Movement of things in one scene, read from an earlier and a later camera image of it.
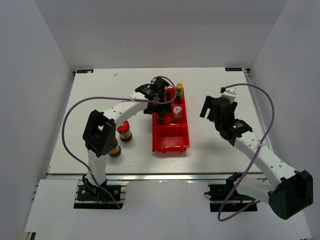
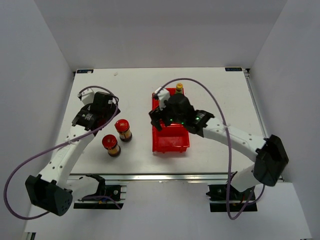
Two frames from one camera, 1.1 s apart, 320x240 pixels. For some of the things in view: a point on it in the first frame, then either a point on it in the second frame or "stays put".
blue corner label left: x=85 y=71 stays put
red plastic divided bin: x=171 y=135 stays put
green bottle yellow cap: x=178 y=96 stays put
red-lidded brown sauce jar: x=125 y=135 stays put
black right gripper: x=207 y=104 to x=156 y=115
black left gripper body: x=158 y=108 to x=109 y=112
